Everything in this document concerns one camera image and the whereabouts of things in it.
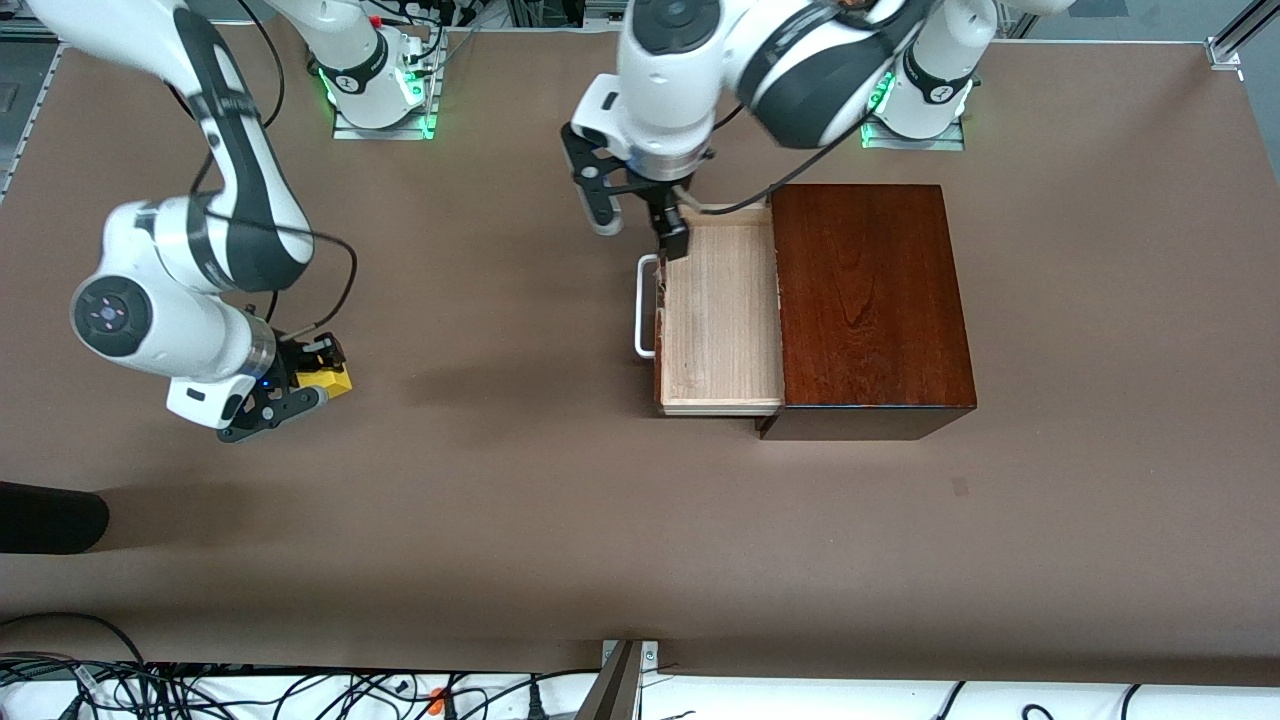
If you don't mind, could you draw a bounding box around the yellow block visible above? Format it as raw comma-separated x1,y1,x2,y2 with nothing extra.
295,362,354,400

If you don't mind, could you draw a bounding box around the wooden drawer with white handle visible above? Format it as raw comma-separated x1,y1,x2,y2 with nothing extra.
635,205,785,418

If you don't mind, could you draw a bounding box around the dark brown wooden cabinet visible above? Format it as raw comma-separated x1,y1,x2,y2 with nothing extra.
755,183,979,442

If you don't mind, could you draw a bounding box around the black padded cylinder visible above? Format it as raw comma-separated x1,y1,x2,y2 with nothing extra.
0,481,110,555

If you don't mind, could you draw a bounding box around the dark slanted metal beam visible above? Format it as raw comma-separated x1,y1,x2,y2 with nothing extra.
575,640,643,720

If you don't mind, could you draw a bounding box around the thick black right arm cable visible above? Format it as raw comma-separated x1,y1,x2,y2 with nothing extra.
190,0,359,341

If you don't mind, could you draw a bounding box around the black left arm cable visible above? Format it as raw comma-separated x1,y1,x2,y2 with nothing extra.
690,95,886,217

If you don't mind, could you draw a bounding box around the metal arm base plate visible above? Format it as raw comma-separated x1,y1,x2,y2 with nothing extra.
862,118,967,152
332,100,439,142

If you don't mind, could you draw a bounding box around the looping black cable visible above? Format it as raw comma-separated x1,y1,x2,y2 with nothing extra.
0,611,151,669

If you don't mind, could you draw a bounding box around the aluminium edge rail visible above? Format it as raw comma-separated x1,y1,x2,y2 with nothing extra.
0,25,67,206

